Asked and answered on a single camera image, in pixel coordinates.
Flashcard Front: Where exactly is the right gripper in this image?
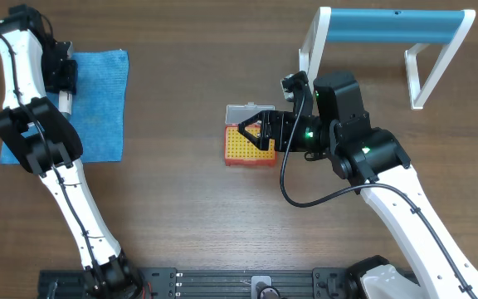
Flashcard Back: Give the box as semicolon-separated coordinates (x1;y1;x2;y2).
237;110;307;154

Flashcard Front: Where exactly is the white pipette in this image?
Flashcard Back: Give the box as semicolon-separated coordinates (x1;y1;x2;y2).
57;91;75;118

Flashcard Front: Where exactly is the red and yellow tip box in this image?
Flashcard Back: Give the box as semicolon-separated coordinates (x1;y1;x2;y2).
223;101;279;168

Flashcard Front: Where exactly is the blue cloth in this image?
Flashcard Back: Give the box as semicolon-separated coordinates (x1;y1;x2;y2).
0;49;130;165

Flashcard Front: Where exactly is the white and blue stand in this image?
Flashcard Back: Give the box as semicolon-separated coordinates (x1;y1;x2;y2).
298;6;476;110

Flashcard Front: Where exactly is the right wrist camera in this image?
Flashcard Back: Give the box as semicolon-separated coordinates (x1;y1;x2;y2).
280;73;298;102

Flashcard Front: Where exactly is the mounting rail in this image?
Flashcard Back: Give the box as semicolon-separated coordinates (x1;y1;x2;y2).
37;267;351;299

